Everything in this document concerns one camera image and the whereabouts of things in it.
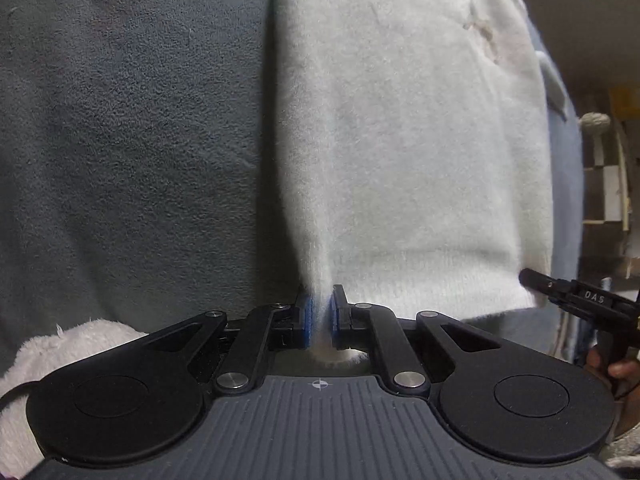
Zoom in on person's right forearm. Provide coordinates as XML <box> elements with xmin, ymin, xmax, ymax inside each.
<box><xmin>600</xmin><ymin>400</ymin><xmax>640</xmax><ymax>480</ymax></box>

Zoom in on black cable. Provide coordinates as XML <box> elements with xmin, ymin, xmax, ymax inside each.
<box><xmin>0</xmin><ymin>382</ymin><xmax>38</xmax><ymax>411</ymax></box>

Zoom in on white fluffy sweater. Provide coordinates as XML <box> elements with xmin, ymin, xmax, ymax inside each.
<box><xmin>257</xmin><ymin>0</ymin><xmax>556</xmax><ymax>366</ymax></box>

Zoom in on cream desk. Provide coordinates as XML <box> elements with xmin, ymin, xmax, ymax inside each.
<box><xmin>582</xmin><ymin>87</ymin><xmax>640</xmax><ymax>281</ymax></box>

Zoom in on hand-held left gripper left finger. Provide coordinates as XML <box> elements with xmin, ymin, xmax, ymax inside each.
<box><xmin>142</xmin><ymin>285</ymin><xmax>317</xmax><ymax>396</ymax></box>

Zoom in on person's left forearm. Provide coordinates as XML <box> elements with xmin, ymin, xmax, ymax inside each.
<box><xmin>0</xmin><ymin>317</ymin><xmax>148</xmax><ymax>480</ymax></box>

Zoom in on round bedpost ball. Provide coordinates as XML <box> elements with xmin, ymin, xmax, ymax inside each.
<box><xmin>579</xmin><ymin>111</ymin><xmax>612</xmax><ymax>135</ymax></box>

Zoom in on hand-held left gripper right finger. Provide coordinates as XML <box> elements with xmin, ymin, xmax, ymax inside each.
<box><xmin>331</xmin><ymin>285</ymin><xmax>505</xmax><ymax>396</ymax></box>

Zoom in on yellow bag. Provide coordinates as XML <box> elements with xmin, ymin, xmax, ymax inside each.
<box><xmin>609</xmin><ymin>87</ymin><xmax>640</xmax><ymax>118</ymax></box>

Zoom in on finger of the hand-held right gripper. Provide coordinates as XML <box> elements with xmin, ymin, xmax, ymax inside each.
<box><xmin>519</xmin><ymin>268</ymin><xmax>640</xmax><ymax>321</ymax></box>

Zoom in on person's right hand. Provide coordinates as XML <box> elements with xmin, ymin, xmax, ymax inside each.
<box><xmin>586</xmin><ymin>347</ymin><xmax>640</xmax><ymax>401</ymax></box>

